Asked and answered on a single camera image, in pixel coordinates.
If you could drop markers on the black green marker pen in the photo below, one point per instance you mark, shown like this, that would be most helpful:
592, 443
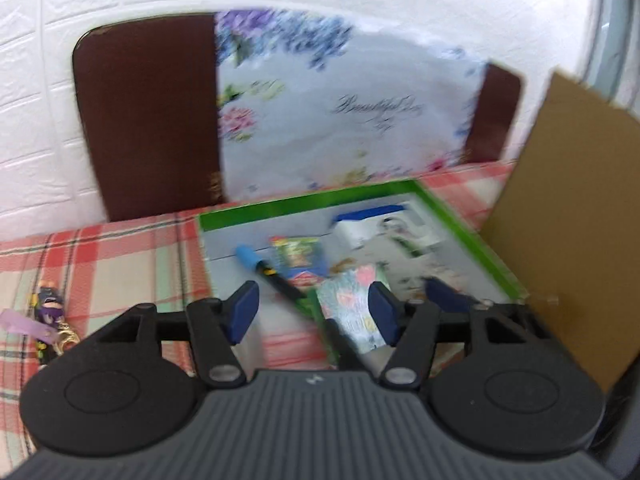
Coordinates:
340, 345

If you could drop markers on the blue red card box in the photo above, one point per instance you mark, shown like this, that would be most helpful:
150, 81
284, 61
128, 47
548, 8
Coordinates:
300, 260

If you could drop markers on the red plaid bed blanket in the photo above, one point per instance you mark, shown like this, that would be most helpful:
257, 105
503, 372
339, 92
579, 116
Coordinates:
103, 270

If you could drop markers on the green card game box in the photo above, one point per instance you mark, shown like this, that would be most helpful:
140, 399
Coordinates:
343, 298

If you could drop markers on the floral drawstring fabric pouch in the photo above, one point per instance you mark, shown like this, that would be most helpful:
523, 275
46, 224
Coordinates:
406, 275

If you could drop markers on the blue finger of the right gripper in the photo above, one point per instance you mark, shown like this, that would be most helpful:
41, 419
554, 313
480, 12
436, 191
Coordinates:
447, 298

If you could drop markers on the white blue device box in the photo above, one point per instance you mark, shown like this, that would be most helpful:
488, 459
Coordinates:
398, 224

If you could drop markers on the dark brown headboard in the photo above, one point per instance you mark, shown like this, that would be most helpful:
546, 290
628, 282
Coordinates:
146, 92

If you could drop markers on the green cardboard storage box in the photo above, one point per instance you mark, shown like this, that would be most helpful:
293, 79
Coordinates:
487, 279

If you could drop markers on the purple doll keychain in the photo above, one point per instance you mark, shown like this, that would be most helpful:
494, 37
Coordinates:
46, 324

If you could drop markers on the brown cardboard panel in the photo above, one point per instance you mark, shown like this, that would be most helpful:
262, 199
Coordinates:
567, 225

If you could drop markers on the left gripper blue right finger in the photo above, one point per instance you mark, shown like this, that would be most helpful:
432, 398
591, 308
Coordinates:
410, 329

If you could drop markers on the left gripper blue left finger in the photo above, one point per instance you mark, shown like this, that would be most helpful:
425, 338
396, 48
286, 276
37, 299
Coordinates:
215, 327

